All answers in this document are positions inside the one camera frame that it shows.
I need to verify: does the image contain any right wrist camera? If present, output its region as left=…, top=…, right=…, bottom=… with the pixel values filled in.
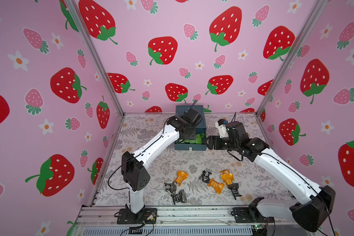
left=215, top=119, right=229, bottom=138

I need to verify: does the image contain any orange cookie packet left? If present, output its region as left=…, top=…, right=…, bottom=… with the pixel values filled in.
left=174, top=170, right=188, bottom=186

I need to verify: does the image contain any teal drawer cabinet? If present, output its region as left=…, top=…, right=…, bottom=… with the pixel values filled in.
left=174, top=105, right=207, bottom=151

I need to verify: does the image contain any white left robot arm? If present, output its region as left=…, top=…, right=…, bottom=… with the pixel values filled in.
left=121, top=108, right=204, bottom=215

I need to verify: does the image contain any orange cookie packet centre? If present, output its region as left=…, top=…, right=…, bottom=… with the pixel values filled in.
left=207, top=179, right=225, bottom=194

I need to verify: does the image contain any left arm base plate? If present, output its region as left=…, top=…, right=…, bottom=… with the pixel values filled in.
left=115, top=207, right=157, bottom=225

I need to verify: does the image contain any aluminium corner post left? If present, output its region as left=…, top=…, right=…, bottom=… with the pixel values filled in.
left=65, top=0, right=125, bottom=119

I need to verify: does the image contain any orange cookie packet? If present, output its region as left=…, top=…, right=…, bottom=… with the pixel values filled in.
left=220, top=169, right=234, bottom=186
left=207, top=179, right=225, bottom=194
left=174, top=170, right=188, bottom=186

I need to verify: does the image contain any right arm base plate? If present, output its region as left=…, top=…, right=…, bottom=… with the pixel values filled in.
left=231, top=197, right=275, bottom=224

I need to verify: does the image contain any aluminium corner post right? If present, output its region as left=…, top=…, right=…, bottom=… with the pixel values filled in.
left=255, top=0, right=327, bottom=119

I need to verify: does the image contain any orange cookie packet right top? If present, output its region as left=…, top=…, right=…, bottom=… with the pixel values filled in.
left=220, top=169, right=234, bottom=186

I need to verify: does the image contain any green cookie packet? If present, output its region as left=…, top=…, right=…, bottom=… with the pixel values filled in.
left=179, top=133, right=206, bottom=145

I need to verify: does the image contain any aluminium front rail frame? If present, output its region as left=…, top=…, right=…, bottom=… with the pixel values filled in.
left=67, top=206, right=323, bottom=236

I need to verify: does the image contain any black cookie packet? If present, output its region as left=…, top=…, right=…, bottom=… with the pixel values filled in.
left=171, top=189, right=187, bottom=205
left=164, top=182, right=177, bottom=194
left=200, top=170, right=212, bottom=184
left=227, top=183, right=242, bottom=200

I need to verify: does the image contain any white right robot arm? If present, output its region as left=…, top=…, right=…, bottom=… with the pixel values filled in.
left=203, top=119, right=336, bottom=233

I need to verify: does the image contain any aluminium corner post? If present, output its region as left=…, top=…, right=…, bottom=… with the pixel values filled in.
left=65, top=0, right=125, bottom=119
left=255, top=0, right=327, bottom=119

